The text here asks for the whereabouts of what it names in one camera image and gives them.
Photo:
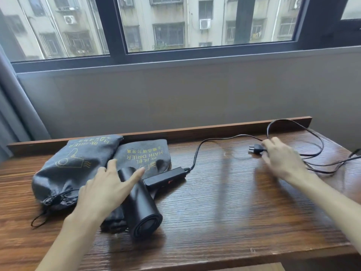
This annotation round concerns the person's left hand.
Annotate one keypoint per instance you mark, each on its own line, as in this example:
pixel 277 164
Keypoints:
pixel 98 194

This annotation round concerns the person's right hand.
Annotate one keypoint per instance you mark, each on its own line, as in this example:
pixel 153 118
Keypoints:
pixel 284 162

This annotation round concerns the person's right middle finger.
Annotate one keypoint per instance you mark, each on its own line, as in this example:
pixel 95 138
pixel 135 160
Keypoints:
pixel 278 141

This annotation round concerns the person's left thumb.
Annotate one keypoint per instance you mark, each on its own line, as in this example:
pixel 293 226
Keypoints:
pixel 132 179

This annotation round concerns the person's right thumb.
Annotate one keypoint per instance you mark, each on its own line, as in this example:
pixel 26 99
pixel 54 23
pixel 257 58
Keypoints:
pixel 265 158

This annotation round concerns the black hair dryer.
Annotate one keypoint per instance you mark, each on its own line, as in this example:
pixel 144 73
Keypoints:
pixel 141 206

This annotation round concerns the person's right forearm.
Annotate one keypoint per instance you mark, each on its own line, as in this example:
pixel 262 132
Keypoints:
pixel 332 206

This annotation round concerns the person's left forearm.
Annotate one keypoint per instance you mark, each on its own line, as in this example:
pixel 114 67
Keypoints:
pixel 70 245

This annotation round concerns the gray curtain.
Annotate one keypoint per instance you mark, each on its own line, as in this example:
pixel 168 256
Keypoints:
pixel 14 110

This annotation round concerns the white outdoor air conditioner unit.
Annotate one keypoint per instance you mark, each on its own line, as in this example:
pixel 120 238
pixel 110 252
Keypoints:
pixel 205 24
pixel 69 20

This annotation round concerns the apartment building outside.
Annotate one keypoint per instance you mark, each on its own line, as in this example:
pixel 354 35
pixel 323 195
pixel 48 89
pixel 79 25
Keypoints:
pixel 174 11

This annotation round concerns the wooden desk back rail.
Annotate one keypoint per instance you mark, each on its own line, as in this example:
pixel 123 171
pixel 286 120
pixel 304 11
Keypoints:
pixel 197 132

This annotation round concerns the dark window frame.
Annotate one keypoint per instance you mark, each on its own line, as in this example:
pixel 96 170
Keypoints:
pixel 112 28

